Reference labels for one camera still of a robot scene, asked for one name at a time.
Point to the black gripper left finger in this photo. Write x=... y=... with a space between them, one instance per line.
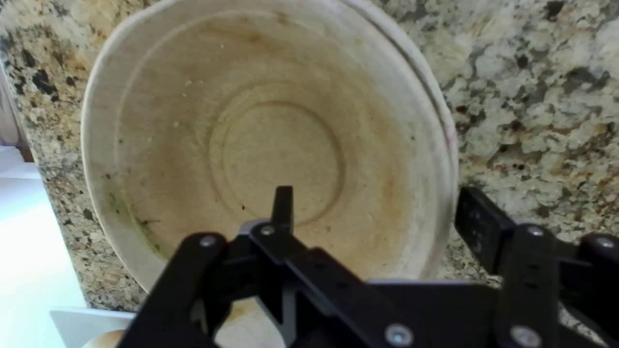
x=195 y=276

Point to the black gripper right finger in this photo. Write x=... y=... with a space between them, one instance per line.
x=529 y=282

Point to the white plate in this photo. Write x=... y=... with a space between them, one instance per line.
x=79 y=321

